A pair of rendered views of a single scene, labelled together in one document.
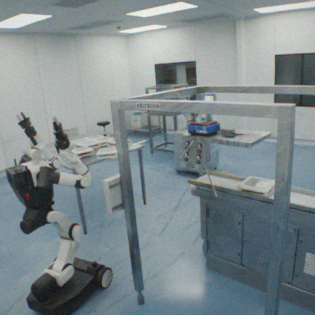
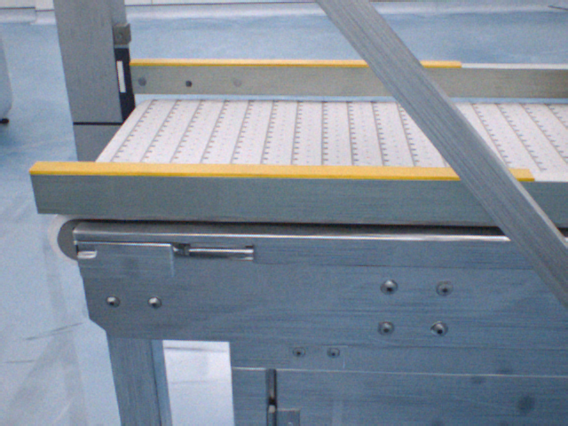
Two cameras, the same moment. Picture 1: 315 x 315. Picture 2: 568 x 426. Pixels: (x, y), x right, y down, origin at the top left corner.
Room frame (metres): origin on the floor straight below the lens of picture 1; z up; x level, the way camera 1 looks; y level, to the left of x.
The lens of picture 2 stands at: (2.00, -0.13, 1.11)
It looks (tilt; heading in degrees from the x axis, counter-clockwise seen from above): 28 degrees down; 319
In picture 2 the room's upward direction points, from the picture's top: straight up
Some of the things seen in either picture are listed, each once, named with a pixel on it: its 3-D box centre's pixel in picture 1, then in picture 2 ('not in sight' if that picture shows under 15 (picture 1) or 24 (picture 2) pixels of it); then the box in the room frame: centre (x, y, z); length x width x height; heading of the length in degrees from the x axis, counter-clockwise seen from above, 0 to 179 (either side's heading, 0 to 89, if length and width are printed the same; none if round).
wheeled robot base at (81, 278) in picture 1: (62, 278); not in sight; (2.13, 0.89, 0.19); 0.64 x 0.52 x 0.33; 153
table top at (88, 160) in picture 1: (79, 149); not in sight; (4.08, 1.05, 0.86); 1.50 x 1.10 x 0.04; 44
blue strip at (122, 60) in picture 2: not in sight; (131, 138); (2.64, -0.46, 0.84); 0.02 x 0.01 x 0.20; 46
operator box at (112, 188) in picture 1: (116, 193); not in sight; (2.00, 0.29, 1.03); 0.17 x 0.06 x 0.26; 136
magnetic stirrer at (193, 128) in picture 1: (203, 127); not in sight; (2.43, -0.43, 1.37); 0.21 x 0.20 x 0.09; 136
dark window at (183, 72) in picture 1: (175, 83); not in sight; (8.39, -0.76, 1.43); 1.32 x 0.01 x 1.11; 53
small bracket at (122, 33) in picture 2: not in sight; (122, 34); (2.65, -0.47, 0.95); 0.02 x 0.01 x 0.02; 136
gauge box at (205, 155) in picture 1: (196, 150); not in sight; (2.38, -0.36, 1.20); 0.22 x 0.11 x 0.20; 46
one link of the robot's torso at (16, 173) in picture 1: (31, 182); not in sight; (2.07, 0.93, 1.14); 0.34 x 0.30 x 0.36; 40
